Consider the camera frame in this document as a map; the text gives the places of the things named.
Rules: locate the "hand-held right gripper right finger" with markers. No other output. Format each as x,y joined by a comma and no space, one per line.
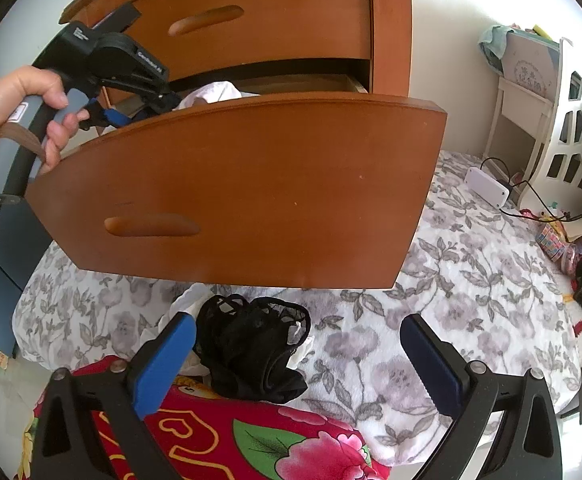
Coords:
431,365

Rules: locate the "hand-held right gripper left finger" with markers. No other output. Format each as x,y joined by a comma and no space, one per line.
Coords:
166,365

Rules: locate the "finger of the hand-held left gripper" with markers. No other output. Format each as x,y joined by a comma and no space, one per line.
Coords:
158,102
118,119

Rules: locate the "white sock small print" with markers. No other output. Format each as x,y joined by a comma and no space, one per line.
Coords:
196,366

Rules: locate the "pale pink garment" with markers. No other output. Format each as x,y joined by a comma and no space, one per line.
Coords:
216,91

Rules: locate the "white cat print sock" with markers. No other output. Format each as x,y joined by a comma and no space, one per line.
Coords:
188,300

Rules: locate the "black lace underwear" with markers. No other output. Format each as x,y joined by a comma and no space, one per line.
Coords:
251,350

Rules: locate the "wooden drawer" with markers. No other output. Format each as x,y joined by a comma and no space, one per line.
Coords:
246,185
271,25

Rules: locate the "person's left hand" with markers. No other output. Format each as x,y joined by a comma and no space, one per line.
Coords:
1,105

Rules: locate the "grey floral bed blanket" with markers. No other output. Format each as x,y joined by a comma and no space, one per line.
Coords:
471,285

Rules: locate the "red floral blanket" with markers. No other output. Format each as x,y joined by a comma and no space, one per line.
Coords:
251,440

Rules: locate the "closed wooden drawer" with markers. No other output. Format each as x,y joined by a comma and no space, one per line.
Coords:
271,25

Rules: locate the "colourful cube toy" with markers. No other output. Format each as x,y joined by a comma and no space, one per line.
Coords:
551,240

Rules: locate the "pink round container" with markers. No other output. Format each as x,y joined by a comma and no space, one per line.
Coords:
571,260

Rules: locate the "white power strip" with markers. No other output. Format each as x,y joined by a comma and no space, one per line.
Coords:
486,185

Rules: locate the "small white table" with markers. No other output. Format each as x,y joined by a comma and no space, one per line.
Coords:
513,110

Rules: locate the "pale picture board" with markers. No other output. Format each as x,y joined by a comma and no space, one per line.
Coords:
528,67

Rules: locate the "teal cloth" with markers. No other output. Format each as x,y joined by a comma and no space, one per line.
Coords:
491,42

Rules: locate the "yellow item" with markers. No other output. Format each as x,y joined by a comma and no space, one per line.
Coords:
541,31

